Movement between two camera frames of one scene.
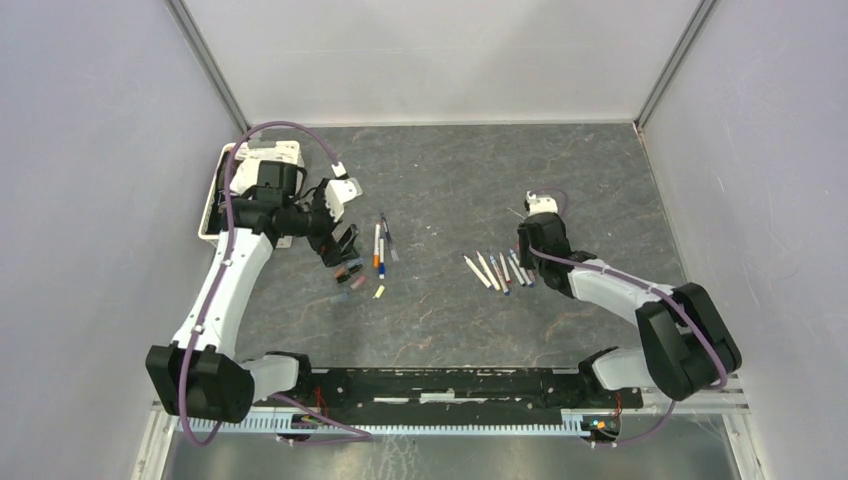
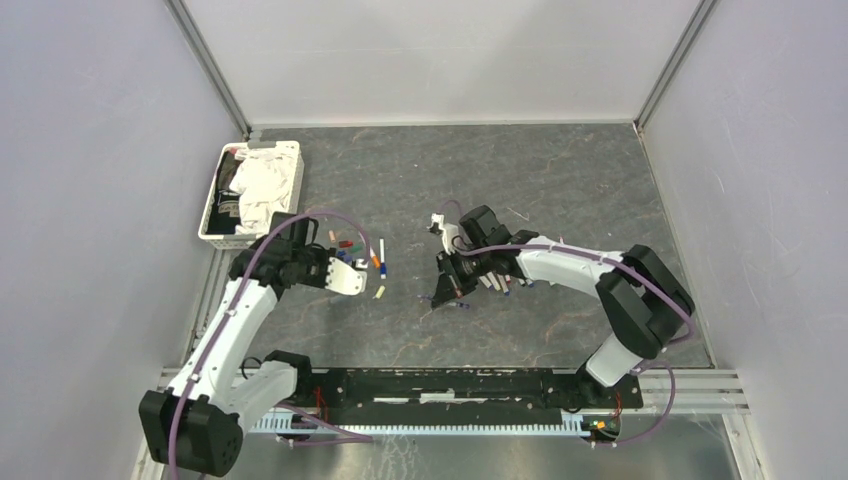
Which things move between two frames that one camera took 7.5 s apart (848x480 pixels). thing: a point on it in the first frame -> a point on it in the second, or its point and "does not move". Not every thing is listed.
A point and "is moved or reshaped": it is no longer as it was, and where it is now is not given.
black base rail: [451, 391] does not move
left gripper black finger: [345, 236] -> [447, 291]
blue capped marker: [381, 264] does not move
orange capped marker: [376, 256] is moved or reshaped
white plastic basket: [236, 168] does not move
